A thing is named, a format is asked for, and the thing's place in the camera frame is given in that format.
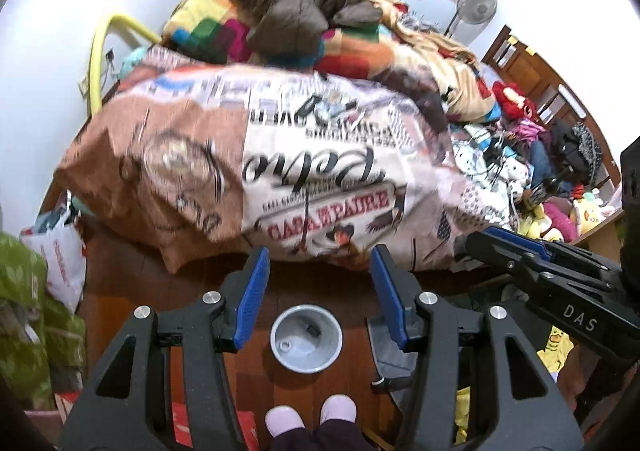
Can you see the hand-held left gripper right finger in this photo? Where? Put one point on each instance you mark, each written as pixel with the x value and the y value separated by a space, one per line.
pixel 387 286

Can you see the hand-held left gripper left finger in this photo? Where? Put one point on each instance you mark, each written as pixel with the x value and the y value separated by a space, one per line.
pixel 252 291

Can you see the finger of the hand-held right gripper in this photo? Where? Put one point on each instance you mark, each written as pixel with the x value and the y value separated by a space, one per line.
pixel 505 232
pixel 490 251

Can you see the yellow printed cloth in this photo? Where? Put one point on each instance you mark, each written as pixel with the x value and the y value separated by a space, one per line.
pixel 557 348

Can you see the white printed cloth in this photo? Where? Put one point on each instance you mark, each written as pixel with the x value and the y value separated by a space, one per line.
pixel 480 181

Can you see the grey plastic dustpan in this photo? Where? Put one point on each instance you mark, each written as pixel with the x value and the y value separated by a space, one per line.
pixel 382 356

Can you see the yellow plush toy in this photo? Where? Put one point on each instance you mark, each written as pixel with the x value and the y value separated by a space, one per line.
pixel 590 211

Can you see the black garment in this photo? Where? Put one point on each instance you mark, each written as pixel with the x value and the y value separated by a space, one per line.
pixel 575 151

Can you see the person's right pink slipper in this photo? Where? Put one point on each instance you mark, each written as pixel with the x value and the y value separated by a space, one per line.
pixel 339 408

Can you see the person's pink slipper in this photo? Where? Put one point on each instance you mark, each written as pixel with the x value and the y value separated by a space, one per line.
pixel 339 408
pixel 284 421

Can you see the person's left pink slipper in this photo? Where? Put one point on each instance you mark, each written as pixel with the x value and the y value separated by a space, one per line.
pixel 284 421

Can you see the red plush toy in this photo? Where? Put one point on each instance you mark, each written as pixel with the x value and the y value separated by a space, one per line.
pixel 515 98

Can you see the newspaper print blanket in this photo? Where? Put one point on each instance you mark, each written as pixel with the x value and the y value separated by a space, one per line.
pixel 200 156

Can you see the person's dark trousers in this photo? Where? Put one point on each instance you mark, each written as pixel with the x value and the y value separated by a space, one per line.
pixel 325 438

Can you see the pile of toys and clothes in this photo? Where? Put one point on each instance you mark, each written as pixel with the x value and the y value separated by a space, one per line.
pixel 520 61

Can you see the tan and brown blanket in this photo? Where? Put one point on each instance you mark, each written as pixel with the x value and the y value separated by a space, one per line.
pixel 450 61

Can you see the white plastic bag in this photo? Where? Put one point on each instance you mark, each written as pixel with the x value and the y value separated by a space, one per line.
pixel 60 261

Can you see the standing fan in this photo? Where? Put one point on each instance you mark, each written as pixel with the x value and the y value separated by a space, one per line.
pixel 475 6

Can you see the green patterned cloth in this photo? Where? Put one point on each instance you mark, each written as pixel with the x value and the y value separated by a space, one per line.
pixel 20 331

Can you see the colourful patchwork blanket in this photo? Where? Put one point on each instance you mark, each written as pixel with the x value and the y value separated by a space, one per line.
pixel 210 26

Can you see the yellow hoop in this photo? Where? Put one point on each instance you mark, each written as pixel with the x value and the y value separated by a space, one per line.
pixel 95 71

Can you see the brown padded jacket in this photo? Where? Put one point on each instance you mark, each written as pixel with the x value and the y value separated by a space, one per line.
pixel 290 1

